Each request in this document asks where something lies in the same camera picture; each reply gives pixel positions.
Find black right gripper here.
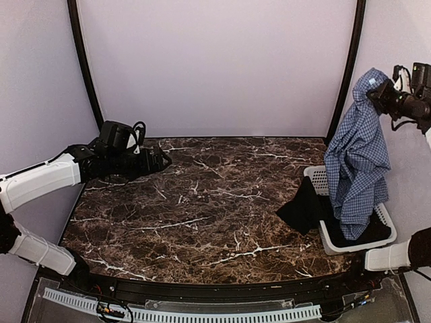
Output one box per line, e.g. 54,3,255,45
366,78,420,122

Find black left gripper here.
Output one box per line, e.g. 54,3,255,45
108,146,172,180

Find blue checkered shirt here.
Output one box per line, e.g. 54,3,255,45
324,67,392,241

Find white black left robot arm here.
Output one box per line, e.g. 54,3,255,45
1,121,172,293

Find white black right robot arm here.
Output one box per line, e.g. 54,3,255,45
343,63,430,292

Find white plastic laundry basket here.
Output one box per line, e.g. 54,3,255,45
304,165,397,255

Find black garment in basket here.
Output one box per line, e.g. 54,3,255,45
275,176,391,248

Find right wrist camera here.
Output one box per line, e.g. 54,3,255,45
393,65,412,94

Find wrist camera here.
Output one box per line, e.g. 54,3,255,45
393,65,412,94
127,121,146,154

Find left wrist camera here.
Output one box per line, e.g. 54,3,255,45
127,121,146,154

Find black right corner post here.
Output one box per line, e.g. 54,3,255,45
324,0,366,145

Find black corner post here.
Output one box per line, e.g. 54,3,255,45
67,0,104,130
324,0,366,145

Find black front table rail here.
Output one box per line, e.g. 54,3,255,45
90,272,381,304

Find black left corner post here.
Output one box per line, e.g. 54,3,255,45
67,0,104,130

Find white slotted cable duct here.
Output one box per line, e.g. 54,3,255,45
42,288,322,322

